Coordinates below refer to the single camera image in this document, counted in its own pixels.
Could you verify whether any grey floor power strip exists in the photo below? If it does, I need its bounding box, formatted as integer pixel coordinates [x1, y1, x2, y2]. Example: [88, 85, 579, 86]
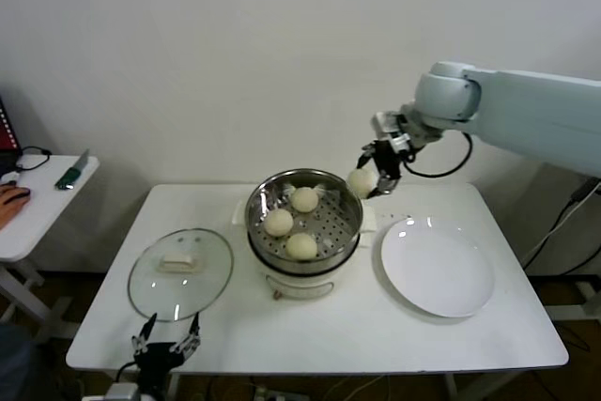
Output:
[252, 385, 301, 401]

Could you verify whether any thin black cable loop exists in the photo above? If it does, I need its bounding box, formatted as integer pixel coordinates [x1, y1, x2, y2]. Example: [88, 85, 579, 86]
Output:
[12, 146, 52, 176]

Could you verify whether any white round plate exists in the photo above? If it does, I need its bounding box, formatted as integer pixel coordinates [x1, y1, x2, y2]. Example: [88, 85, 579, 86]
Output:
[378, 216, 495, 318]

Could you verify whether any glass lid with cream handle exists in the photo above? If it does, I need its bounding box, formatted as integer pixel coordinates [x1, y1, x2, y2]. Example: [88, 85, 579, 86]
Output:
[127, 227, 235, 324]

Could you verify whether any person's hand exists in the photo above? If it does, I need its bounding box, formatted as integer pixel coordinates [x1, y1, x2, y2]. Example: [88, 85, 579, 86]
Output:
[0, 183, 28, 232]

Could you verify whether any knife with green handle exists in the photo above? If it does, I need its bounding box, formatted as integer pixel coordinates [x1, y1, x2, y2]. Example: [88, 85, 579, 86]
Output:
[52, 149, 90, 193]

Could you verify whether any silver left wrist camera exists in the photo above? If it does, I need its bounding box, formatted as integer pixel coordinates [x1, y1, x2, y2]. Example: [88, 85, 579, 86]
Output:
[106, 381, 141, 401]

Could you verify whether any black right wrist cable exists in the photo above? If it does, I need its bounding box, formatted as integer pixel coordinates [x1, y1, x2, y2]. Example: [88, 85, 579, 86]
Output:
[402, 131, 474, 179]

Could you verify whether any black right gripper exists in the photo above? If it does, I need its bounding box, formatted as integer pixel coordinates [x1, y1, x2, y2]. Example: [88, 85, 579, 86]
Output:
[357, 137, 405, 200]

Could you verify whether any black laptop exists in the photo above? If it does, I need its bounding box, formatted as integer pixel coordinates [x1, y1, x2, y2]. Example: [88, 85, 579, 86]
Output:
[0, 98, 23, 177]

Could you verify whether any person leg in jeans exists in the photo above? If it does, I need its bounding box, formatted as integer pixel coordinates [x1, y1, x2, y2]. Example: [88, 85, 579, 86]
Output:
[0, 323, 38, 401]

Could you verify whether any stainless steel steamer basket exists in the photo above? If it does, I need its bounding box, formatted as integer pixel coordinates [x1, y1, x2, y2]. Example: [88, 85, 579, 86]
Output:
[231, 167, 378, 265]

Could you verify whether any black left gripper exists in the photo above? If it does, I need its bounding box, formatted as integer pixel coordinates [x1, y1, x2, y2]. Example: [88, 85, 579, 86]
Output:
[131, 311, 202, 388]

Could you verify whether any white steamed baozi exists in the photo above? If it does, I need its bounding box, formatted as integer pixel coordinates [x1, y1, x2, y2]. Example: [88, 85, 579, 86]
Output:
[290, 187, 319, 213]
[347, 169, 378, 198]
[263, 208, 295, 238]
[285, 232, 319, 261]

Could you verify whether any cream electric cooker base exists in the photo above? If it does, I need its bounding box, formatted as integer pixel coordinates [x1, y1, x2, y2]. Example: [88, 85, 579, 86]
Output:
[247, 231, 373, 302]

